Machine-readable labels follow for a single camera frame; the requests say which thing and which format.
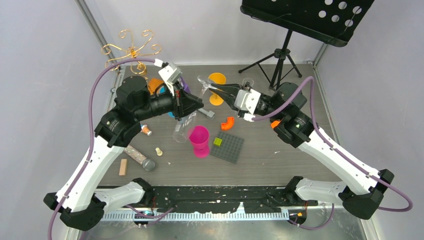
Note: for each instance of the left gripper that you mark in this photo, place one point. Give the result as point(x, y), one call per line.
point(184, 103)

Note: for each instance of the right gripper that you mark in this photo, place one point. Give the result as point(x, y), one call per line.
point(229, 98)

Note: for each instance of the clear wine glass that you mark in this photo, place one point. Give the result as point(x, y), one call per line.
point(185, 126)

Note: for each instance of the blue plastic goblet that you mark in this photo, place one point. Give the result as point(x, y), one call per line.
point(162, 89)

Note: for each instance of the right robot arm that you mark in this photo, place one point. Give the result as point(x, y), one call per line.
point(360, 189)

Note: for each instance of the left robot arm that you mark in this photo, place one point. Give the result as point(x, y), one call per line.
point(80, 206)

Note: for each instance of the purple metronome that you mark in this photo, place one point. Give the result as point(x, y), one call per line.
point(184, 85)

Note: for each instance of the clear champagne flute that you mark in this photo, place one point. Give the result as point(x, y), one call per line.
point(246, 82)

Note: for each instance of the grey plastic bar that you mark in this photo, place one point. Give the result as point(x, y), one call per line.
point(208, 113)

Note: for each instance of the small orange curved piece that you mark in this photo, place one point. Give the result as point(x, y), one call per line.
point(230, 121)

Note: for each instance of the magenta plastic goblet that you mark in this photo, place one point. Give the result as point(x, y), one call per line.
point(199, 140)

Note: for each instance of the small clown figurine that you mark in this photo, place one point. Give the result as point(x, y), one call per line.
point(145, 129)

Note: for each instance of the green lego brick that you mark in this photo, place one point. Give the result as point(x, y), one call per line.
point(217, 141)

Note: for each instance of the orange curved track piece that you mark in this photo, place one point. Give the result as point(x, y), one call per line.
point(275, 124)

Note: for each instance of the grey lego baseplate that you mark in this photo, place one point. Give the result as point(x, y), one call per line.
point(230, 148)

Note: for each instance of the cream chess pawn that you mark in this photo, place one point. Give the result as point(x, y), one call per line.
point(159, 152)

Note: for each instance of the glitter tube with cap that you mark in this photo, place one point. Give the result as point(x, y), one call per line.
point(147, 164)

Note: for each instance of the small wooden block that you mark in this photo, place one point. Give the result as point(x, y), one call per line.
point(123, 167)

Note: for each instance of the black music stand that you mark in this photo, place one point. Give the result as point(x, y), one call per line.
point(332, 22)

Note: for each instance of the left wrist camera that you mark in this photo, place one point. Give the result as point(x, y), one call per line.
point(170, 73)

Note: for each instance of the gold wire glass rack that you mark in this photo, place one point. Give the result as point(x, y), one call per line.
point(133, 51)

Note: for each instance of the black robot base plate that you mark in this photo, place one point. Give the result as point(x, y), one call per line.
point(220, 199)

